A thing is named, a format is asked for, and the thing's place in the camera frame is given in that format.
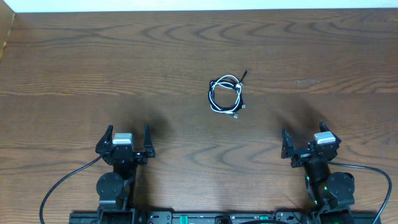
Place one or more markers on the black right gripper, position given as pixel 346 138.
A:
pixel 301 156

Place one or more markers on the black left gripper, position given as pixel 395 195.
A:
pixel 125 154

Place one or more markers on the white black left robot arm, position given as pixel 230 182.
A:
pixel 116 188

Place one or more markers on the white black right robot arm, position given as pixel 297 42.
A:
pixel 332 193

